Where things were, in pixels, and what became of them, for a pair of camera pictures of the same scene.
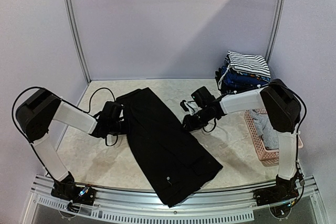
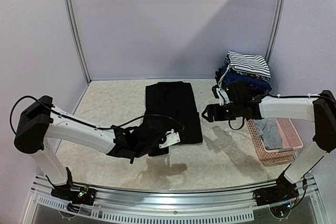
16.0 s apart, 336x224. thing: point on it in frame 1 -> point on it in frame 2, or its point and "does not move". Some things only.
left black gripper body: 116,129 -> 142,153
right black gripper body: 190,123 -> 215,112
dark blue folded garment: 233,80 does not move
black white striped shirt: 249,63 does not move
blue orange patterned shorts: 266,78 does not move
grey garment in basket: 269,136 does not move
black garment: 175,166 -> 175,100
